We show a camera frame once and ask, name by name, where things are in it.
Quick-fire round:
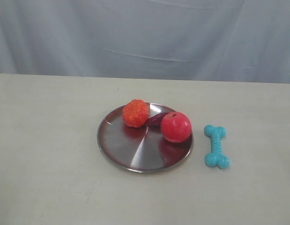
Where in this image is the white backdrop cloth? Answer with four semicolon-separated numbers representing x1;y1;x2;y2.
0;0;290;83

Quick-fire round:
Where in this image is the teal toy bone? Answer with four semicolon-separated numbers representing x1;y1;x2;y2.
204;125;230;169

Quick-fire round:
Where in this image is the red toy apple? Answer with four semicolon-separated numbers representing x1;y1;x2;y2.
160;112;192;143

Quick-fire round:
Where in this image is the orange bumpy ball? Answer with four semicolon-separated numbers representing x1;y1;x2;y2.
122;99;149;128

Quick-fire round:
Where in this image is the dark purple ridged toy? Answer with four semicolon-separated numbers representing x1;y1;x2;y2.
145;112;168;127

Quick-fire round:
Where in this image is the round stainless steel plate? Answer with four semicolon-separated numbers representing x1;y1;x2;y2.
97;106;194;173

